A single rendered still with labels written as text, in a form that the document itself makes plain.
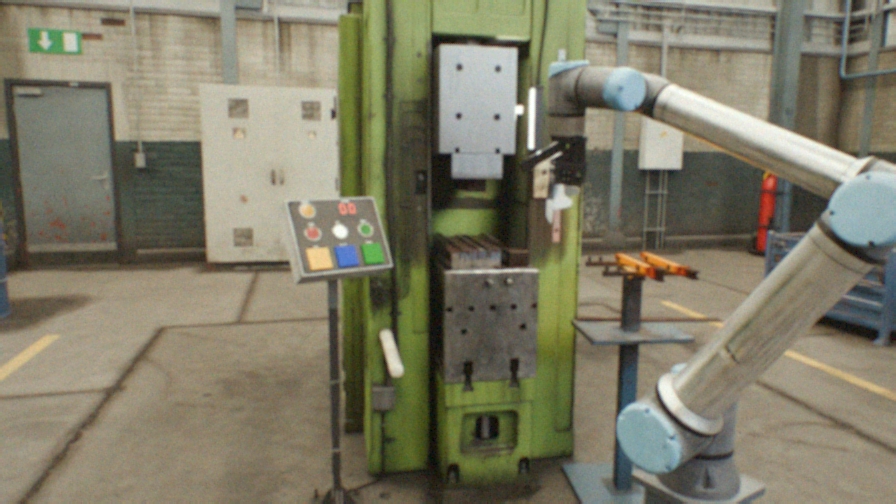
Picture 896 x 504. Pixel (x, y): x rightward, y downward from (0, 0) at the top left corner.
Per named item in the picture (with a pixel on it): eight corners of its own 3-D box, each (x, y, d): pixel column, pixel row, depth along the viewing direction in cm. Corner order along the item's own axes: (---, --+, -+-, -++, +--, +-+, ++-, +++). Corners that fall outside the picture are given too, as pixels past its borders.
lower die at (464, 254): (500, 267, 249) (500, 246, 248) (451, 269, 245) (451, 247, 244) (476, 251, 290) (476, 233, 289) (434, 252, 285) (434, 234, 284)
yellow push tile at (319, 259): (333, 267, 210) (328, 247, 212) (311, 270, 206) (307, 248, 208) (331, 269, 212) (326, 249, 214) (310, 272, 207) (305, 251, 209)
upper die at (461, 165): (502, 178, 244) (502, 154, 243) (451, 178, 240) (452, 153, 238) (477, 174, 285) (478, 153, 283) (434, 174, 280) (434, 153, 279)
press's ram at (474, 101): (535, 154, 246) (538, 49, 240) (439, 153, 237) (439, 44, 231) (506, 154, 286) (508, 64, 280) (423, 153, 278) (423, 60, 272)
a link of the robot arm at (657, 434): (687, 466, 140) (963, 206, 101) (646, 494, 128) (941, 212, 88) (640, 412, 148) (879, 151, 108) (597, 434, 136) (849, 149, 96)
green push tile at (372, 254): (385, 262, 223) (379, 242, 225) (366, 264, 218) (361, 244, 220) (383, 263, 224) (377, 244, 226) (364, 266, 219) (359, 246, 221)
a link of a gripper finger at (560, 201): (568, 220, 144) (574, 183, 146) (543, 218, 146) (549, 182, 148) (570, 225, 147) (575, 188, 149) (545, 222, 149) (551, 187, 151)
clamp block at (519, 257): (529, 266, 252) (529, 251, 251) (509, 267, 250) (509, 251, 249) (520, 261, 264) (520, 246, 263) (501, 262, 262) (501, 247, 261)
